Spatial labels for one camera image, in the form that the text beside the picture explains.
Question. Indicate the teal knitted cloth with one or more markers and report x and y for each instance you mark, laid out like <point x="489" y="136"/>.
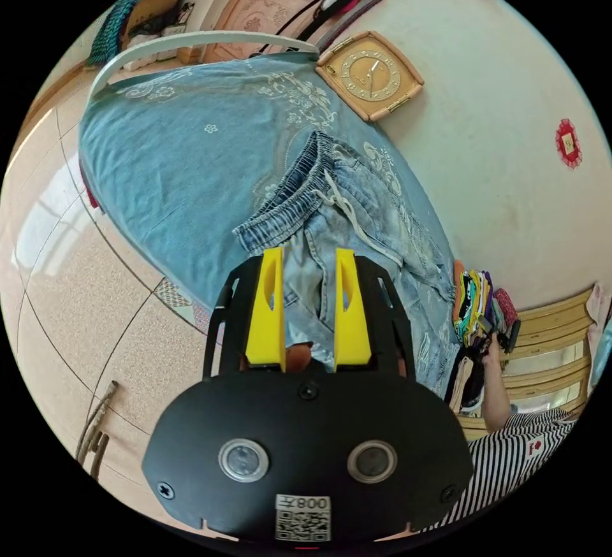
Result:
<point x="112" y="26"/>

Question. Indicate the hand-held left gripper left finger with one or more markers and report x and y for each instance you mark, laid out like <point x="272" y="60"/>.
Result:
<point x="265" y="327"/>

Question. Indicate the square golden wall clock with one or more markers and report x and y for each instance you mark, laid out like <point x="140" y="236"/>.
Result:
<point x="370" y="75"/>

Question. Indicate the brown shelf with items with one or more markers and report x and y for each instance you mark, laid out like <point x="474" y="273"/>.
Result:
<point x="167" y="7"/>

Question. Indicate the bed with blue patterned quilt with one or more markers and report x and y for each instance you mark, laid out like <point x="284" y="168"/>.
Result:
<point x="167" y="160"/>

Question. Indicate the yellow wooden cupboard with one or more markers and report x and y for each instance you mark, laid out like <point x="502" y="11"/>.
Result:
<point x="550" y="356"/>

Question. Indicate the blue jeans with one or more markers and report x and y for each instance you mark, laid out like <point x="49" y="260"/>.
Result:
<point x="344" y="213"/>

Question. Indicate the pile of clothes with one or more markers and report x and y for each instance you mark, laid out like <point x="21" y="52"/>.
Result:
<point x="471" y="299"/>

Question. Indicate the person's right hand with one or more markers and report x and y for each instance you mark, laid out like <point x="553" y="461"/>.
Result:
<point x="491" y="351"/>

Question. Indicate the red wall ornament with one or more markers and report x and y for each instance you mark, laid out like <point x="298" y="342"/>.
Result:
<point x="569" y="143"/>

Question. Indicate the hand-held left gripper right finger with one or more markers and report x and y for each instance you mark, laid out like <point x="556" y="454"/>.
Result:
<point x="351" y="332"/>

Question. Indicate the person's right forearm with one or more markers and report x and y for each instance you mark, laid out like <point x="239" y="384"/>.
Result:
<point x="497" y="399"/>

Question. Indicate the person's body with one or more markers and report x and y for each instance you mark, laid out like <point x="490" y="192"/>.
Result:
<point x="521" y="461"/>

